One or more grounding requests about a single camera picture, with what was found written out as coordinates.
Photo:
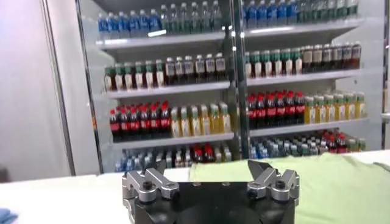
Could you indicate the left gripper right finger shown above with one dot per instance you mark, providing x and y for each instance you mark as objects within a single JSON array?
[{"x": 280, "y": 185}]

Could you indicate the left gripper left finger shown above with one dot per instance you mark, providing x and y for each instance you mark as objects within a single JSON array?
[{"x": 143, "y": 185}]

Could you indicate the light green polo shirt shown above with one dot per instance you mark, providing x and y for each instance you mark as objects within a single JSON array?
[{"x": 335, "y": 188}]

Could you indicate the dark green water bottle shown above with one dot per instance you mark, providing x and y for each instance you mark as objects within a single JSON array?
[
  {"x": 270, "y": 149},
  {"x": 205, "y": 16},
  {"x": 194, "y": 17},
  {"x": 301, "y": 11},
  {"x": 280, "y": 149},
  {"x": 164, "y": 19},
  {"x": 183, "y": 18},
  {"x": 331, "y": 8},
  {"x": 138, "y": 162},
  {"x": 311, "y": 10},
  {"x": 174, "y": 19},
  {"x": 148, "y": 161},
  {"x": 341, "y": 7},
  {"x": 321, "y": 9},
  {"x": 216, "y": 15},
  {"x": 352, "y": 6}
]

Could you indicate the dark bottle grey label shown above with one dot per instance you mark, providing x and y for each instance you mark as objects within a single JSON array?
[
  {"x": 178, "y": 159},
  {"x": 189, "y": 71},
  {"x": 346, "y": 56},
  {"x": 356, "y": 55},
  {"x": 310, "y": 147},
  {"x": 320, "y": 146},
  {"x": 188, "y": 157},
  {"x": 336, "y": 57},
  {"x": 179, "y": 72},
  {"x": 210, "y": 68},
  {"x": 199, "y": 70},
  {"x": 326, "y": 58},
  {"x": 169, "y": 73},
  {"x": 220, "y": 67}
]

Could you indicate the red cap cola bottle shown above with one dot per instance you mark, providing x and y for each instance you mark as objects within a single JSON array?
[
  {"x": 144, "y": 124},
  {"x": 198, "y": 156},
  {"x": 164, "y": 121},
  {"x": 153, "y": 123},
  {"x": 114, "y": 128},
  {"x": 208, "y": 154},
  {"x": 124, "y": 126},
  {"x": 330, "y": 145},
  {"x": 252, "y": 114},
  {"x": 341, "y": 143},
  {"x": 290, "y": 110},
  {"x": 271, "y": 112},
  {"x": 261, "y": 113},
  {"x": 134, "y": 125},
  {"x": 299, "y": 109},
  {"x": 280, "y": 111}
]

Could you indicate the glass front beverage cooler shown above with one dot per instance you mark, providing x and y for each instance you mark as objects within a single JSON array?
[
  {"x": 304, "y": 77},
  {"x": 167, "y": 90}
]

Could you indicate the dark bottle tan label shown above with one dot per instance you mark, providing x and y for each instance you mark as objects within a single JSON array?
[
  {"x": 317, "y": 59},
  {"x": 307, "y": 60}
]

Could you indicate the crumpled light blue shirt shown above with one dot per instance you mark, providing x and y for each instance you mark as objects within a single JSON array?
[{"x": 6, "y": 216}]

